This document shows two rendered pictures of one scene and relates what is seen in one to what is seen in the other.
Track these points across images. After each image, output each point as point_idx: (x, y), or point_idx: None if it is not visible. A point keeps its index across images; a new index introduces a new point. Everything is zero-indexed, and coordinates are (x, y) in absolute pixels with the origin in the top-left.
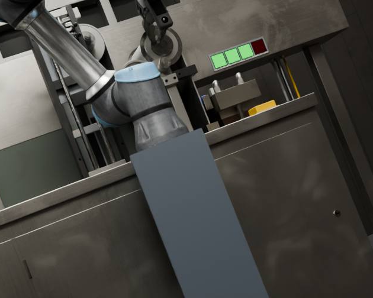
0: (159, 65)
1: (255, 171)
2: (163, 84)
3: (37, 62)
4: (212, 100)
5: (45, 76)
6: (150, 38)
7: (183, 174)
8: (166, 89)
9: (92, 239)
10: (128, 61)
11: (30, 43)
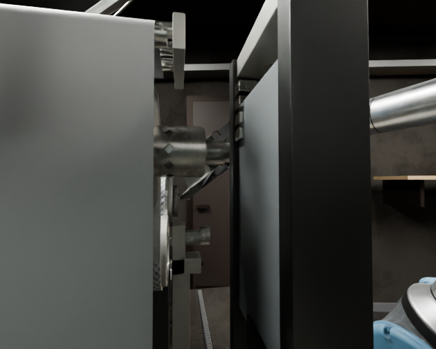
0: (205, 238)
1: None
2: (196, 269)
3: (306, 165)
4: (170, 285)
5: (370, 268)
6: (197, 191)
7: None
8: (188, 277)
9: None
10: (167, 217)
11: (333, 61)
